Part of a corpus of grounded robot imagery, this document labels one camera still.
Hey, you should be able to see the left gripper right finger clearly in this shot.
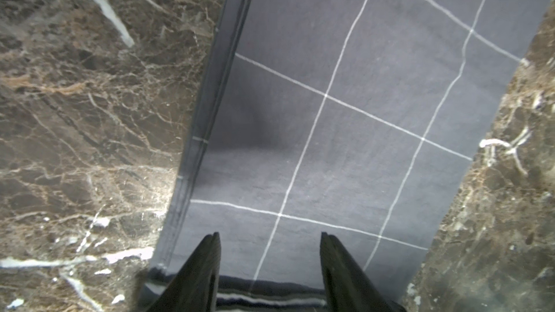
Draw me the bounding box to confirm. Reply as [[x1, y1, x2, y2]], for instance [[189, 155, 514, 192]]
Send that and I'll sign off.
[[319, 233, 406, 312]]

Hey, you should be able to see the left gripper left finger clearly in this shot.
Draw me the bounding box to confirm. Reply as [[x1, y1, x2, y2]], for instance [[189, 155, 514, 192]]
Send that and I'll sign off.
[[147, 232, 221, 312]]

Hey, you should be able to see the dark grey grid pillowcase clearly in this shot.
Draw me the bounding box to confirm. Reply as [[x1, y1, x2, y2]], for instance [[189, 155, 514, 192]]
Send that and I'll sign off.
[[140, 0, 554, 311]]

